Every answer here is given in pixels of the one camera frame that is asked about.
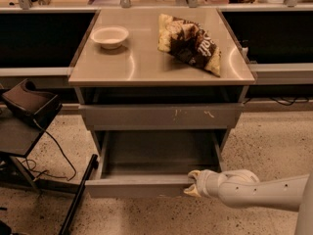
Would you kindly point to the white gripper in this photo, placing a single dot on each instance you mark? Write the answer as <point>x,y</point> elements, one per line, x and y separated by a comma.
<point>204,183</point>

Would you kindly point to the grey drawer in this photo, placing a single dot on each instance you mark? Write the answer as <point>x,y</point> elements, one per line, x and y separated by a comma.
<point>161,117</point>
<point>156,163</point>

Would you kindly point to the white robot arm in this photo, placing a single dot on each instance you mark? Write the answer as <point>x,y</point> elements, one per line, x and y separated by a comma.
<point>242,189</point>

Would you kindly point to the grey drawer cabinet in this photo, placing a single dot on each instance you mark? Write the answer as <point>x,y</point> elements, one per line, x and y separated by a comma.
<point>137,73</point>

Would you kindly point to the grey top drawer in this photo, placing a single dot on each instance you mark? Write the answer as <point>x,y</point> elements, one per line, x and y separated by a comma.
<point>161,117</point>

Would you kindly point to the brown chip bag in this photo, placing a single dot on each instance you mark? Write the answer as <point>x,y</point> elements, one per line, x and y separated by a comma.
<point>189,43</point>

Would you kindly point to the white bowl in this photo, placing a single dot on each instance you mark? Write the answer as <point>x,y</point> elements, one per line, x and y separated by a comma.
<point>109,37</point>

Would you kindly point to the black box device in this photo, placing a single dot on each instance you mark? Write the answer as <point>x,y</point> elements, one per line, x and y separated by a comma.
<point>32,106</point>

